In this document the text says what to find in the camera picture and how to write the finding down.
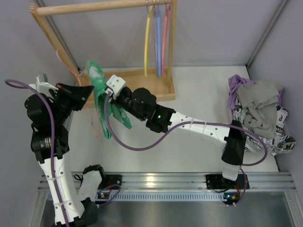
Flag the green white tie-dye trousers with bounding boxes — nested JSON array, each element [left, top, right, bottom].
[[86, 60, 132, 139]]

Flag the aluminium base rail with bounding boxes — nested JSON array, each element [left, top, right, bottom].
[[39, 172, 296, 190]]

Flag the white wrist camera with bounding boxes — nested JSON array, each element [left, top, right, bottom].
[[29, 73, 58, 95], [105, 74, 126, 99]]

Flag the coral clothes hanger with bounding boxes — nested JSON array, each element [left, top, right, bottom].
[[161, 5, 170, 76]]

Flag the light blue cable duct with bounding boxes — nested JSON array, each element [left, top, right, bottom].
[[95, 191, 239, 203]]

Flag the grey garment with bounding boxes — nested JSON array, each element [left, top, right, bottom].
[[237, 80, 284, 139]]

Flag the black white printed garment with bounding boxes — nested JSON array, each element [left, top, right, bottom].
[[232, 98, 296, 156]]

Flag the yellow clothes hanger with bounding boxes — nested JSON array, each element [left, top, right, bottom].
[[144, 6, 154, 77]]

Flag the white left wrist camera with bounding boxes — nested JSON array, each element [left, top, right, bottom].
[[29, 73, 58, 95]]

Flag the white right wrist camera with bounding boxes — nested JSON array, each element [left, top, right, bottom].
[[105, 74, 126, 99]]

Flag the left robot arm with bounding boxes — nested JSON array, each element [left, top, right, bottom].
[[24, 83, 105, 227]]

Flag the blue clothes hanger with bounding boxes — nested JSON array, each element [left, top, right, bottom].
[[154, 6, 161, 77]]

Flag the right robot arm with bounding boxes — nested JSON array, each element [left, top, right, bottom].
[[106, 87, 247, 182]]

